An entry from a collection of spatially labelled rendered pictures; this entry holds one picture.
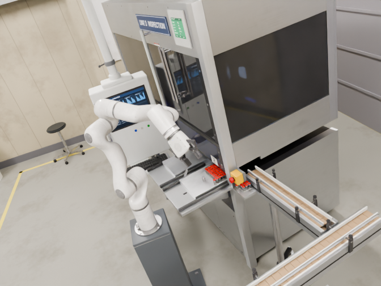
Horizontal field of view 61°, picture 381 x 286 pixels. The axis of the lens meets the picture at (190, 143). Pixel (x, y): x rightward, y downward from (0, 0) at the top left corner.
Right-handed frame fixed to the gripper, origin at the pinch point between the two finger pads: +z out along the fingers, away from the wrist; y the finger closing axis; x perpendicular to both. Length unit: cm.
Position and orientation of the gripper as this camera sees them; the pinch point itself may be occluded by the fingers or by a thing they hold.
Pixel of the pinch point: (193, 160)
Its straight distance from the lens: 153.9
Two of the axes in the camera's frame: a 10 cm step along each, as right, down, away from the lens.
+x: 5.8, -4.2, 7.0
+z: 6.2, 7.8, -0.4
